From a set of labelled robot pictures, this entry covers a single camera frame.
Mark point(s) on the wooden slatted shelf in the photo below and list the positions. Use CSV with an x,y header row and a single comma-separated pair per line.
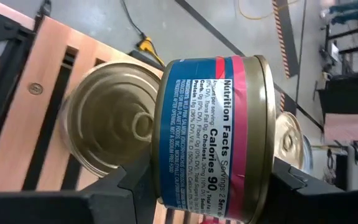
x,y
20,140

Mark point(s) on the hazard striped floor ramp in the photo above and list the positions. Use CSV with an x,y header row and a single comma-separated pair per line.
x,y
286,37

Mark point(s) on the blue salmon can gold lid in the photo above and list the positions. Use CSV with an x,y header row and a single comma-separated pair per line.
x,y
104,118

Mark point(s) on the silver lid blue can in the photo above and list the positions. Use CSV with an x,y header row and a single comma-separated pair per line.
x,y
309,155

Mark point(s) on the pale gold lid can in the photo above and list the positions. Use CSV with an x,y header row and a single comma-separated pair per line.
x,y
213,124

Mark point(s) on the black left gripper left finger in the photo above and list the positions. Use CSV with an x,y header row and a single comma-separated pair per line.
x,y
73,208

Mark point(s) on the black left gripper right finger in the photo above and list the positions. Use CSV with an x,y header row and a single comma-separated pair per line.
x,y
322,208

